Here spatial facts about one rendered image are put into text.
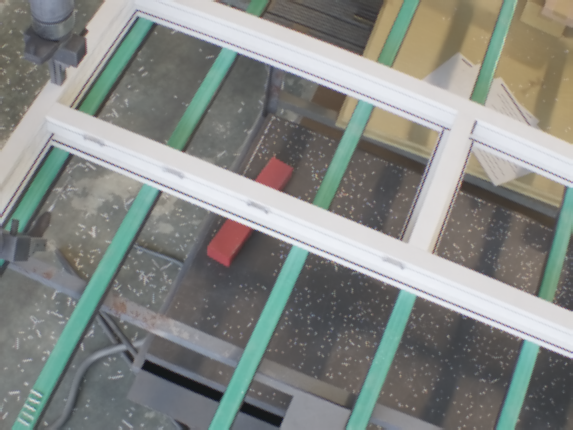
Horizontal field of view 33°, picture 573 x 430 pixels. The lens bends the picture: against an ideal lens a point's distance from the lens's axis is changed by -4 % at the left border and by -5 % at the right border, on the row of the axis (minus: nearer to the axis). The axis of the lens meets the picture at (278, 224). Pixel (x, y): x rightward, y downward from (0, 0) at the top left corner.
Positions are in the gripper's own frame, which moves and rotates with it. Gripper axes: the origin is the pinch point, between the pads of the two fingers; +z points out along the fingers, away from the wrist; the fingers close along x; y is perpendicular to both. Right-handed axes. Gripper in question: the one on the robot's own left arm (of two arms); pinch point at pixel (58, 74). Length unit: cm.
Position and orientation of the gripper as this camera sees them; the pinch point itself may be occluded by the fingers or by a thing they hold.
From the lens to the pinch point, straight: 221.5
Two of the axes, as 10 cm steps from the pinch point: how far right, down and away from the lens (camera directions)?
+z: -1.1, 5.0, 8.6
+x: -9.2, -3.8, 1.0
